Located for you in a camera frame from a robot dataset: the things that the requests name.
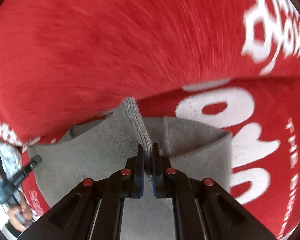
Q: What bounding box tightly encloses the person's left hand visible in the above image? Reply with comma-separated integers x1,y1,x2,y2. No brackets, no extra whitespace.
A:
7,199,33,232

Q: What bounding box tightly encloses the light floral cloth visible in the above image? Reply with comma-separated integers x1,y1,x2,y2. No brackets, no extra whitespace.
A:
0,132,23,205

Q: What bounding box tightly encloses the grey knit sweater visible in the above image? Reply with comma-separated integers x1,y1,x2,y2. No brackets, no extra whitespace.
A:
27,96,233,240

